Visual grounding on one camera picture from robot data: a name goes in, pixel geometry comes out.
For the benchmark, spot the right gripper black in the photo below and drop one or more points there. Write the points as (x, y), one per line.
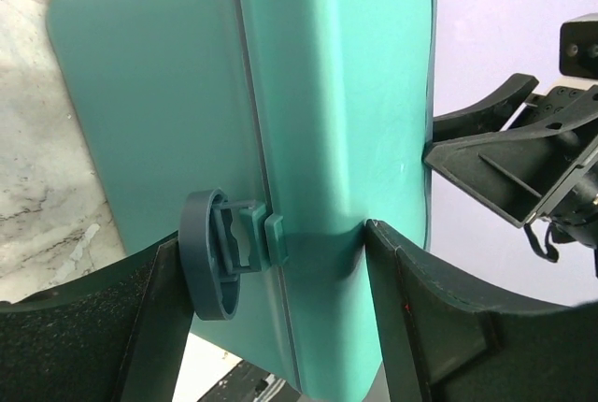
(540, 173)

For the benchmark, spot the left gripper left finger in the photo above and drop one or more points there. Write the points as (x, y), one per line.
(117, 334)

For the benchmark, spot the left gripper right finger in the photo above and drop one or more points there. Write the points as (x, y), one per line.
(446, 335)

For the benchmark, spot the green medicine box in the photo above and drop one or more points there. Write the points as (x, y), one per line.
(316, 110)

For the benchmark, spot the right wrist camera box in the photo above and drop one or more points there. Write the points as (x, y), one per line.
(578, 47)

